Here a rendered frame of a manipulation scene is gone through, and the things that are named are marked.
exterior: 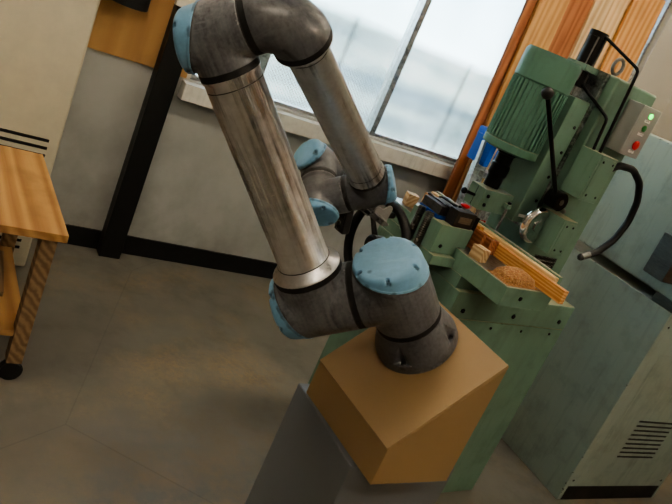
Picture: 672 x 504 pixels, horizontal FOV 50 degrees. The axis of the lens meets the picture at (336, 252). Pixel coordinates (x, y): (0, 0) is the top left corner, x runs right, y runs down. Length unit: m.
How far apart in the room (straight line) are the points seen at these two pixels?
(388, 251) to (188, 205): 2.04
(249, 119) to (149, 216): 2.12
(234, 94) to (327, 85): 0.18
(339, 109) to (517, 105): 0.89
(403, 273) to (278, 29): 0.53
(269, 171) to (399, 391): 0.56
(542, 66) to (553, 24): 1.72
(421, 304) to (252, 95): 0.55
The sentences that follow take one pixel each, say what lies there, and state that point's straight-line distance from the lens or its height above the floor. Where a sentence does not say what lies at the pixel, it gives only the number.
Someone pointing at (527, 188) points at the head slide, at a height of 1.11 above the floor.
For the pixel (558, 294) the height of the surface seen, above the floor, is 0.92.
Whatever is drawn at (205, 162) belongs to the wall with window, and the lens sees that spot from 3.39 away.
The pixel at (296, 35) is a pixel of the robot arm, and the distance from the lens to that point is 1.29.
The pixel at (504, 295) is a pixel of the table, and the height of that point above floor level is 0.87.
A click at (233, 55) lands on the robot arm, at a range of 1.31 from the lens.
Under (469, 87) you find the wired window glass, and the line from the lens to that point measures 3.98.
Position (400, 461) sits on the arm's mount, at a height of 0.61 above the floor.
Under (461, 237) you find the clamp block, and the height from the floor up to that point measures 0.93.
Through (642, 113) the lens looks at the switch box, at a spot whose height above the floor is 1.45.
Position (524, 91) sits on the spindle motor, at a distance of 2.23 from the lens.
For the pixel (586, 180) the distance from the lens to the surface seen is 2.34.
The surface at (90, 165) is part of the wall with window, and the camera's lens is 3.29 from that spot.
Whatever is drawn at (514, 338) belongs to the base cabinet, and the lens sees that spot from 2.44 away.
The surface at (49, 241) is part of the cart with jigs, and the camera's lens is 2.21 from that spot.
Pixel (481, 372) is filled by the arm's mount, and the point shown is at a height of 0.83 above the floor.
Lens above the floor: 1.41
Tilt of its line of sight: 18 degrees down
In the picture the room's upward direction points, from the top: 24 degrees clockwise
